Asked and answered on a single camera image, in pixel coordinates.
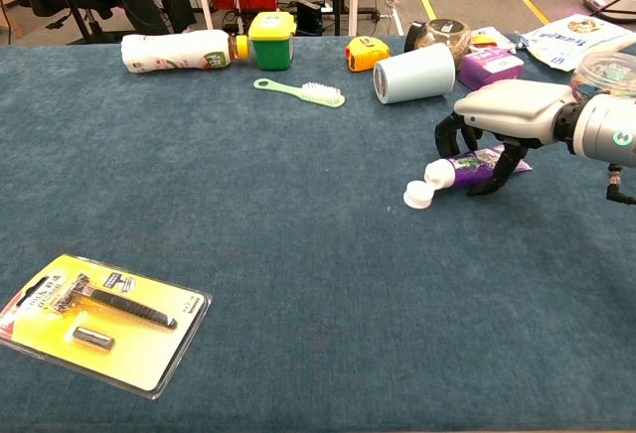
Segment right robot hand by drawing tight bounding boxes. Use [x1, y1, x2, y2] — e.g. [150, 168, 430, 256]
[434, 78, 578, 199]

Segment purple toothpaste tube white cap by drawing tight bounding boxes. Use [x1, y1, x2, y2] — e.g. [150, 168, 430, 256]
[402, 147, 534, 212]

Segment dark round glass jar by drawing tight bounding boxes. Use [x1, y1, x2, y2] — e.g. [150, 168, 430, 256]
[403, 18, 472, 57]

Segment green container yellow lid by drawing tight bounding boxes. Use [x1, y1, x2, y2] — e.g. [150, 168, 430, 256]
[247, 11, 298, 72]

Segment purple tissue pack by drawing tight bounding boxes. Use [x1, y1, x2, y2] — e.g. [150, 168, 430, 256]
[457, 47, 526, 92]

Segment white snack packet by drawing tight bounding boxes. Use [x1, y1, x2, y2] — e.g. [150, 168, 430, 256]
[469, 26, 518, 55]

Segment white bag blue print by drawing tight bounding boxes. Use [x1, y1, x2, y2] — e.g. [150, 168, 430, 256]
[516, 13, 633, 72]

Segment clear jar of binder clips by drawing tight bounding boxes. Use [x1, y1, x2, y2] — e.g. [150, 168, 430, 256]
[568, 51, 636, 101]

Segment light blue cup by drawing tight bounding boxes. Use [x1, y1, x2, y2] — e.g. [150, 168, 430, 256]
[372, 42, 457, 105]

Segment yellow tape measure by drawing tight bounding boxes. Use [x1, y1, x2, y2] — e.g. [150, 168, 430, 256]
[345, 35, 392, 73]

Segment light green brush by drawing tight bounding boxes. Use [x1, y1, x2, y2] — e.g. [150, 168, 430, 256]
[252, 77, 347, 109]

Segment black box device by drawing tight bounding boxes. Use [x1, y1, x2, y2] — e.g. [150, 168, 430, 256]
[295, 0, 324, 37]

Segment blue table cloth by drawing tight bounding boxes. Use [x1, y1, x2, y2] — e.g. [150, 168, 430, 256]
[0, 34, 636, 432]

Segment white drink bottle yellow cap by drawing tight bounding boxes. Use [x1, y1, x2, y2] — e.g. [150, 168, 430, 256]
[120, 29, 251, 74]

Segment black office chair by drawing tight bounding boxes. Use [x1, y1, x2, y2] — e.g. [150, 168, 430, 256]
[29, 0, 125, 46]

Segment black slanted stand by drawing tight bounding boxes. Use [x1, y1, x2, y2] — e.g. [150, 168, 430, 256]
[47, 0, 96, 45]

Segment yellow razor blister pack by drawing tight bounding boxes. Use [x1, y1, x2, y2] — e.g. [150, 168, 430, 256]
[0, 252, 214, 401]

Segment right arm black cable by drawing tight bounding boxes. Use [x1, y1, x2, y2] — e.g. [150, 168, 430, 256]
[604, 162, 636, 206]

